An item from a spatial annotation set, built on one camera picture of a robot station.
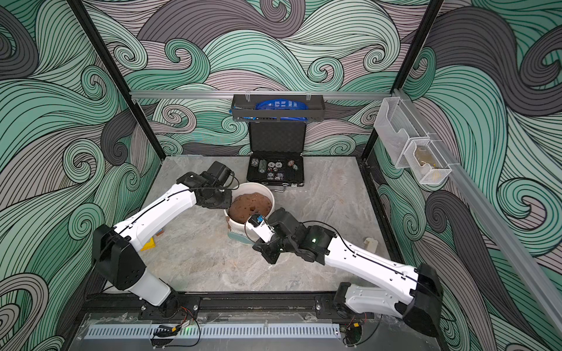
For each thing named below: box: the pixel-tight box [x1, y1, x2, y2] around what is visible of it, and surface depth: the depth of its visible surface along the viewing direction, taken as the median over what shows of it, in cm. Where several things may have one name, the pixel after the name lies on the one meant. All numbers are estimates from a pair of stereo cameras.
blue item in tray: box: [254, 98, 309, 122], surface depth 94 cm
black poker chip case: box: [246, 121, 307, 193], surface depth 115 cm
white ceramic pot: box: [250, 182, 276, 217], surface depth 89 cm
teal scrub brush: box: [227, 229, 255, 245], surface depth 70 cm
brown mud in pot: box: [228, 192, 273, 224], surface depth 90 cm
